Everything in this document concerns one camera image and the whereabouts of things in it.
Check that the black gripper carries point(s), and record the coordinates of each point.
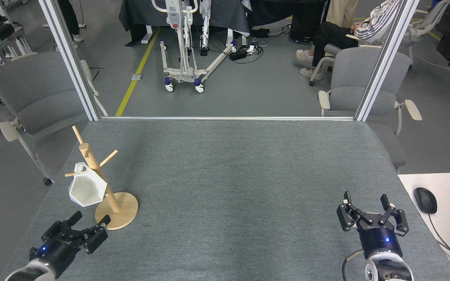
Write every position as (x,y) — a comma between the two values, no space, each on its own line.
(55,251)
(379,240)

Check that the white faceted cup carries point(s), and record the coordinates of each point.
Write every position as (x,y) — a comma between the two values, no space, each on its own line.
(86,191)

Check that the wooden cup rack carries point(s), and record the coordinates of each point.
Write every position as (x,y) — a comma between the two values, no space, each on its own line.
(121,210)

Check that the black computer mouse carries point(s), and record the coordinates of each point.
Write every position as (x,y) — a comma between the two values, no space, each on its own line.
(425,200)

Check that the grey chair with pale armrests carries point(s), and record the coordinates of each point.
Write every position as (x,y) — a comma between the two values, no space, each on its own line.
(33,97)
(350,74)

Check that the white stand on wheels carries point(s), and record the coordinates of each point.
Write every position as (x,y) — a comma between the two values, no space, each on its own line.
(188,72)

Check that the seated person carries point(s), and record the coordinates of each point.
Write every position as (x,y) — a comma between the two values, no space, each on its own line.
(377,23)

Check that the white office chair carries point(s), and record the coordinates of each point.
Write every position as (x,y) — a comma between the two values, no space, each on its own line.
(424,27)

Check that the standing person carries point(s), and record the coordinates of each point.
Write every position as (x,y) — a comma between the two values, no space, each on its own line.
(342,11)

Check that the walking person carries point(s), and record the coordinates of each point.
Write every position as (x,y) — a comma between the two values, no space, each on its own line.
(70,15)

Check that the dark grey table cloth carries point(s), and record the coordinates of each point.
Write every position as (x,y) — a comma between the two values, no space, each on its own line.
(221,15)

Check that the silver aluminium post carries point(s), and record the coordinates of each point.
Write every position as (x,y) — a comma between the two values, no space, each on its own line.
(381,66)
(72,62)

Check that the silver aluminium rail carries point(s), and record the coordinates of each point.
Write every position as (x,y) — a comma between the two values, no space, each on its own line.
(225,118)

